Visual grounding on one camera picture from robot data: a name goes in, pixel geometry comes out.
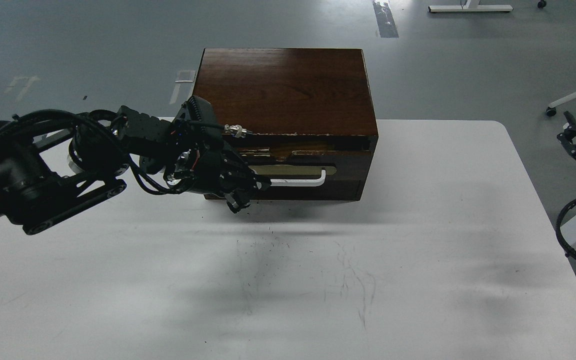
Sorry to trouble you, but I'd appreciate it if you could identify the wooden drawer with white handle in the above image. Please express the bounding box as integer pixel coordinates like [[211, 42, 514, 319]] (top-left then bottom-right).
[[224, 135, 378, 201]]

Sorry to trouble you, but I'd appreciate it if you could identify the white desk leg base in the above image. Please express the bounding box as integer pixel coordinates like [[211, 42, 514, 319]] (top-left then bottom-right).
[[427, 0, 514, 14]]

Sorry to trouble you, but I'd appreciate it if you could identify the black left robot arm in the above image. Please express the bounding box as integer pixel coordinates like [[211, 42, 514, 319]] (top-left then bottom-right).
[[0, 96, 271, 235]]

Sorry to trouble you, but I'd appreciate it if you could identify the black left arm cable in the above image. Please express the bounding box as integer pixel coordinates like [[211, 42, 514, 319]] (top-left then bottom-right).
[[0, 109, 179, 196]]

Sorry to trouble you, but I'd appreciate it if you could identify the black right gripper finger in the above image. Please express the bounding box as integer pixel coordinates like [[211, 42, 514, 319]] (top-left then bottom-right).
[[557, 131, 576, 161], [563, 111, 576, 132]]

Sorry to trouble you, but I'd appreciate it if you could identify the dark wooden drawer cabinet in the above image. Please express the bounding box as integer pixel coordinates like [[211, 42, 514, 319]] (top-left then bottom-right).
[[190, 47, 380, 202]]

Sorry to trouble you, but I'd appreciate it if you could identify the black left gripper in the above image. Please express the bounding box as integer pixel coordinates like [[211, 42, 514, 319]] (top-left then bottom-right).
[[166, 95, 272, 214]]

